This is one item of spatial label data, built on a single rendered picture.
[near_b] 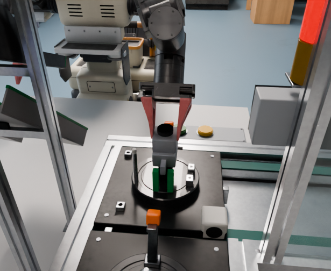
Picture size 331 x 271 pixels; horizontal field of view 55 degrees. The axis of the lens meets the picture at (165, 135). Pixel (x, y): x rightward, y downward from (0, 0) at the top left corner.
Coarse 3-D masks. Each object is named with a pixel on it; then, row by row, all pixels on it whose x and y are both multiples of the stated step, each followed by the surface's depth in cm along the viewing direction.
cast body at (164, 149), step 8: (160, 128) 58; (168, 128) 58; (176, 128) 59; (160, 136) 57; (168, 136) 57; (176, 136) 57; (152, 144) 57; (160, 144) 57; (168, 144) 57; (176, 144) 57; (152, 152) 59; (160, 152) 58; (168, 152) 58; (176, 152) 59; (152, 160) 59; (160, 160) 58; (168, 160) 58; (176, 160) 60; (160, 168) 57
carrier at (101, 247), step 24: (96, 240) 54; (120, 240) 54; (144, 240) 54; (168, 240) 54; (192, 240) 54; (216, 240) 54; (96, 264) 50; (120, 264) 48; (144, 264) 47; (168, 264) 48; (192, 264) 50; (216, 264) 50
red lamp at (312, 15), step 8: (312, 0) 33; (320, 0) 32; (312, 8) 33; (320, 8) 32; (304, 16) 35; (312, 16) 33; (320, 16) 33; (304, 24) 35; (312, 24) 34; (304, 32) 35; (312, 32) 34; (304, 40) 35; (312, 40) 34
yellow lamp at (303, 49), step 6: (300, 42) 36; (306, 42) 35; (300, 48) 36; (306, 48) 35; (294, 54) 38; (300, 54) 36; (306, 54) 35; (294, 60) 37; (300, 60) 36; (306, 60) 35; (294, 66) 37; (300, 66) 36; (306, 66) 36; (294, 72) 37; (300, 72) 37; (294, 78) 38; (300, 78) 37; (300, 84) 37
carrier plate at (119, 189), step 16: (128, 160) 72; (192, 160) 72; (208, 160) 72; (112, 176) 68; (128, 176) 68; (208, 176) 68; (112, 192) 63; (128, 192) 63; (208, 192) 63; (112, 208) 60; (128, 208) 60; (144, 208) 60; (160, 208) 60; (176, 208) 60; (192, 208) 60; (96, 224) 57; (112, 224) 57; (128, 224) 57; (144, 224) 57; (160, 224) 57; (176, 224) 57; (192, 224) 57
